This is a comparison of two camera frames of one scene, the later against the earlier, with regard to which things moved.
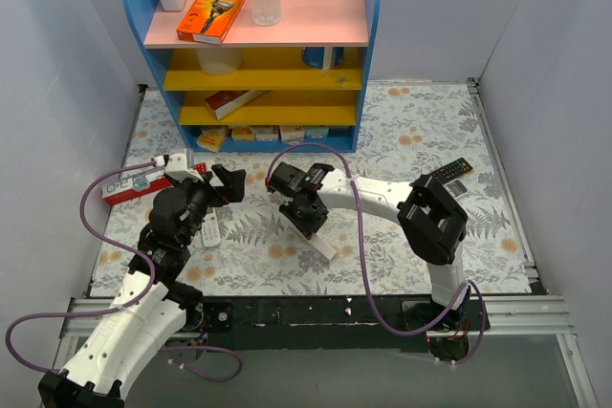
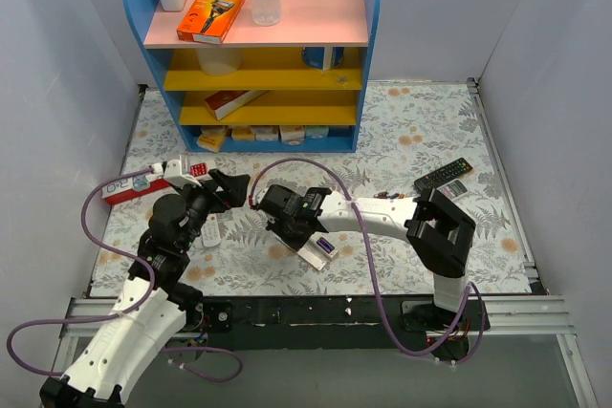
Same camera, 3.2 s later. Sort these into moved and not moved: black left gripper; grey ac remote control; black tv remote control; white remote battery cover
Moved: white remote battery cover
Not moved: black tv remote control; grey ac remote control; black left gripper
